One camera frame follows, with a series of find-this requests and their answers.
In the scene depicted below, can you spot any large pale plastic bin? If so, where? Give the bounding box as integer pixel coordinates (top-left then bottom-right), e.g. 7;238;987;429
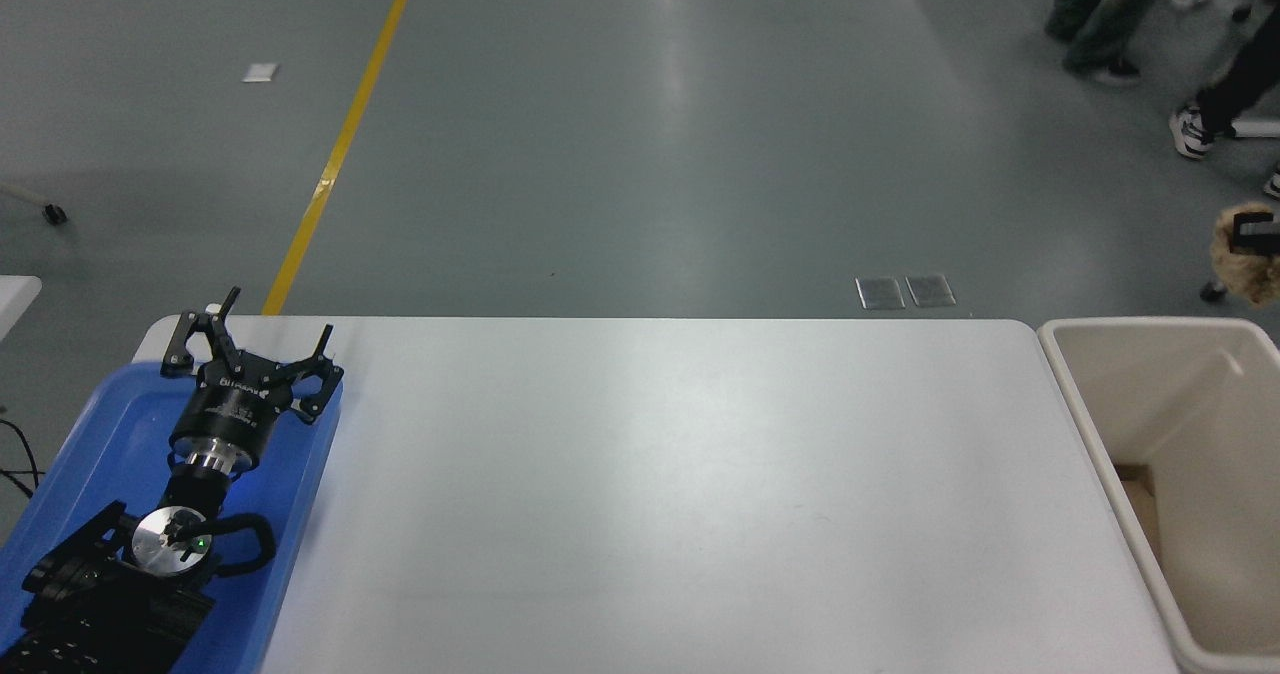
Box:
1037;317;1280;674

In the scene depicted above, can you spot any white side table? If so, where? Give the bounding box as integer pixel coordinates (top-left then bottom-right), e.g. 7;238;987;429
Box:
0;276;43;341

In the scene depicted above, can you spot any silver floor plate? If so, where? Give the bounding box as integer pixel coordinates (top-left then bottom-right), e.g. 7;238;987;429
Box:
904;273;957;309
855;276;906;311

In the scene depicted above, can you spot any black cable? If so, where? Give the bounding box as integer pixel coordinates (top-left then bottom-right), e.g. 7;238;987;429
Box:
0;416;43;500

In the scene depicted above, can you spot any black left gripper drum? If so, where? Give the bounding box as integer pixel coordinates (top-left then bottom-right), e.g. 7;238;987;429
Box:
168;354;290;467

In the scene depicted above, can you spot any blue plastic tray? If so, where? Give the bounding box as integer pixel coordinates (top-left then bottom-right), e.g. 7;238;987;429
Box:
0;359;344;674

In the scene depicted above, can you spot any grey leg with black caster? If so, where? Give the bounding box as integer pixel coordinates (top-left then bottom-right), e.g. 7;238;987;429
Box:
0;182;69;227

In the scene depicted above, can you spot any tan paper ball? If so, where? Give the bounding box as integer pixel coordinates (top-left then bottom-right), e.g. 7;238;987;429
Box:
1209;201;1280;311

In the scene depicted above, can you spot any person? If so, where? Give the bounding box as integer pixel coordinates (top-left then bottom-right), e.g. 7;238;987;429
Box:
1043;0;1183;87
1168;0;1280;201

